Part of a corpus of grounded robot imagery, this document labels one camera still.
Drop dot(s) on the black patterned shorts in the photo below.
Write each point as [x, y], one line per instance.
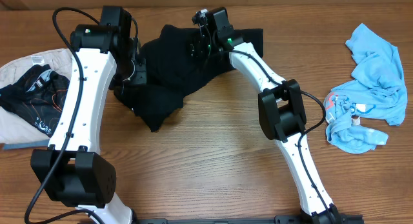
[38, 97]

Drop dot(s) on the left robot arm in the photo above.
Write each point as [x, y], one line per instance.
[105, 55]

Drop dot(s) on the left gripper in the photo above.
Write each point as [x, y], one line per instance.
[141, 76]

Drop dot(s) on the beige folded garment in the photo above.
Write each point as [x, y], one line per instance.
[13, 128]

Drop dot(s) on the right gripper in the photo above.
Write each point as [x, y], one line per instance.
[195, 48]

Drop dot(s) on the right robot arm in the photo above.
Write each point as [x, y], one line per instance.
[281, 110]

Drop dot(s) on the light blue shirt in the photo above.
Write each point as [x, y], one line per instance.
[377, 91]

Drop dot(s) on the blue denim garment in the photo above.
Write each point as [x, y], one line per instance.
[43, 143]

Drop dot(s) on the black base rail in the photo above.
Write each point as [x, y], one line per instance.
[279, 219]

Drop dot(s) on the black shirt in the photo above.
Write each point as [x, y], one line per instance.
[171, 74]

